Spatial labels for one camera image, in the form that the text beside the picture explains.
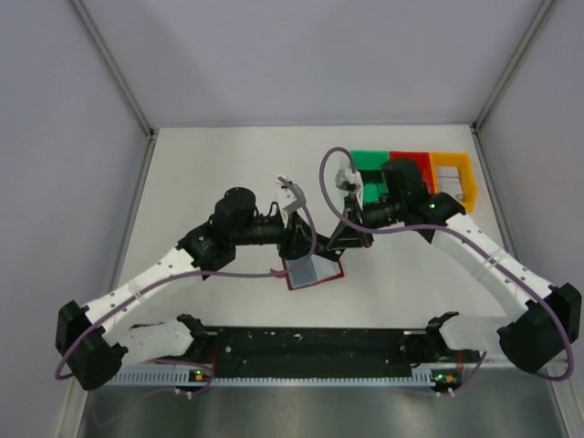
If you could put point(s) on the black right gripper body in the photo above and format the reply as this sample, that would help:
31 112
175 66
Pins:
358 224

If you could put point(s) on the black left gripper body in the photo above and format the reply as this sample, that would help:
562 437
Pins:
288 242

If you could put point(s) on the red leather card holder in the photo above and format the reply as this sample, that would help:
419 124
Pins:
326 270

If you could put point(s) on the grey credit card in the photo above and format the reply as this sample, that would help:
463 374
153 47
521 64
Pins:
302 275

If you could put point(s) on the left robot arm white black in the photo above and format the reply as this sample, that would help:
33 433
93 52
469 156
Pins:
126 327

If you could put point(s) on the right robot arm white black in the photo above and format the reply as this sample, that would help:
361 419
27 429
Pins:
540 321

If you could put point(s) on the white cards in yellow bin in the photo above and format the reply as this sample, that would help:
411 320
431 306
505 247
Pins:
449 181

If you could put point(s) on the green storage bin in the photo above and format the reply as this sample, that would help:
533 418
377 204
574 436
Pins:
369 165

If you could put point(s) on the red storage bin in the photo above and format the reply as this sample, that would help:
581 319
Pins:
422 160

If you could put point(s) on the yellow storage bin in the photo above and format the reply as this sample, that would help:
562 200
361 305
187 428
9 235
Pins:
463 163

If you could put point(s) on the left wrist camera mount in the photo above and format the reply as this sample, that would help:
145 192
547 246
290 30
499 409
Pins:
289 198

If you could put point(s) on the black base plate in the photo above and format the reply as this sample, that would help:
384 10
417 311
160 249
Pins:
306 353

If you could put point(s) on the white cable duct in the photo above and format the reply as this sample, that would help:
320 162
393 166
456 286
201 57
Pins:
161 376

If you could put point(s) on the aluminium frame rail right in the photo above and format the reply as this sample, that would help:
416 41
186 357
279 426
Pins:
531 136

